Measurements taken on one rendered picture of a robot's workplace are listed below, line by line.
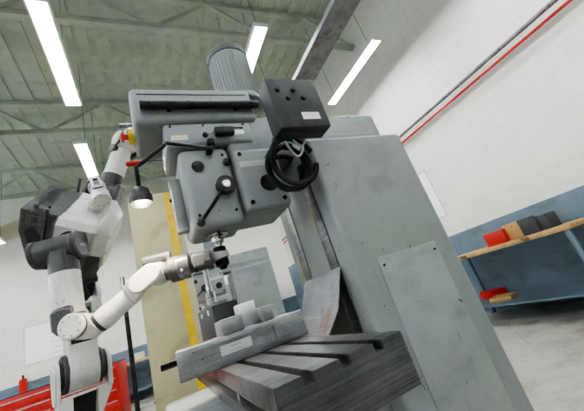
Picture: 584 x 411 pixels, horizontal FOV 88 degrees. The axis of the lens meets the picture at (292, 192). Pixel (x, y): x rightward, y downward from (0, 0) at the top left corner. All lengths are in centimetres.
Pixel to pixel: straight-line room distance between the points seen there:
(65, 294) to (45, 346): 922
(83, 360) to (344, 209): 120
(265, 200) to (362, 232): 37
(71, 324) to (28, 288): 959
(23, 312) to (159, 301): 801
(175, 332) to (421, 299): 209
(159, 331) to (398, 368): 242
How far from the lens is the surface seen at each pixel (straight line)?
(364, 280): 108
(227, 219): 110
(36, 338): 1053
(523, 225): 447
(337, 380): 51
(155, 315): 284
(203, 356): 90
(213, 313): 145
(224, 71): 153
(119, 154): 173
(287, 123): 103
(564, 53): 484
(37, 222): 148
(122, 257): 1049
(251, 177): 117
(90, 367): 162
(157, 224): 301
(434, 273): 128
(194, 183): 114
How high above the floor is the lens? 100
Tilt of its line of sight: 19 degrees up
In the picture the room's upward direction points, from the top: 19 degrees counter-clockwise
